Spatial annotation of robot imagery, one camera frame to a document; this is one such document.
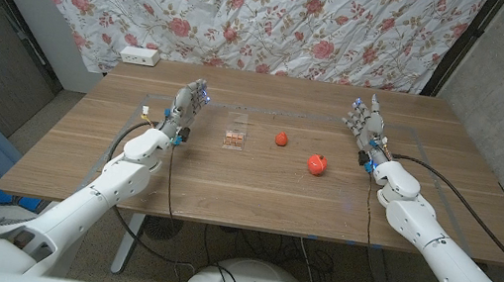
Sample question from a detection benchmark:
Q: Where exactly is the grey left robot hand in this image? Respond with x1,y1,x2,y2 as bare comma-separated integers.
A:
159,72,215,148

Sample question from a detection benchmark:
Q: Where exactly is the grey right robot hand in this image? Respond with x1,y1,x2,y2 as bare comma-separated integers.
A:
336,89,403,173

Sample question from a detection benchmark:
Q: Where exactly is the clear eyeshadow palette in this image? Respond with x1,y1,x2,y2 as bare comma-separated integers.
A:
221,110,251,152

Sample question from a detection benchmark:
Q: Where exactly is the red toy tomato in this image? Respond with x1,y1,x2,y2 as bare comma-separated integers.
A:
305,151,330,179

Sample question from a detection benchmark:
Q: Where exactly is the small red toy strawberry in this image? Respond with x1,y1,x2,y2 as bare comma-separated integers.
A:
273,130,290,148

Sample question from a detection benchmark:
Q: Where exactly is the white power strip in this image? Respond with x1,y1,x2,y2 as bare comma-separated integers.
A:
118,44,162,69

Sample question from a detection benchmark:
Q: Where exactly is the floral backdrop cloth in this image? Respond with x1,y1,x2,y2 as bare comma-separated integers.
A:
0,0,489,130

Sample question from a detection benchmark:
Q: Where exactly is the black backdrop pole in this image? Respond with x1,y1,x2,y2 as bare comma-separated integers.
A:
420,0,504,107

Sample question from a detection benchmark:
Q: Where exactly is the black round floor fan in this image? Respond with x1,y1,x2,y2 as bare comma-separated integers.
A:
141,214,185,245

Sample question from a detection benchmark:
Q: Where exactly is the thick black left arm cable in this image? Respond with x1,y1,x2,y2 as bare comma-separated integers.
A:
91,114,218,274

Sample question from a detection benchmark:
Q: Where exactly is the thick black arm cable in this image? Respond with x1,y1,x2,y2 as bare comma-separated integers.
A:
374,152,504,282
91,114,218,274

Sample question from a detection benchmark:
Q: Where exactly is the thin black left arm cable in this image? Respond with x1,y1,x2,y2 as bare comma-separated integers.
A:
160,142,184,221

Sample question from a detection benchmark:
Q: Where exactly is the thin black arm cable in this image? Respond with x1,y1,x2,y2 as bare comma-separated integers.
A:
160,142,184,221
357,171,384,251

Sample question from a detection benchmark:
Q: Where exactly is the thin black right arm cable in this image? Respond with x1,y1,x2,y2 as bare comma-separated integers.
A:
357,171,384,251

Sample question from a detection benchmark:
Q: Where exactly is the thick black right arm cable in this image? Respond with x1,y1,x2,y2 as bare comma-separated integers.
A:
374,152,504,282

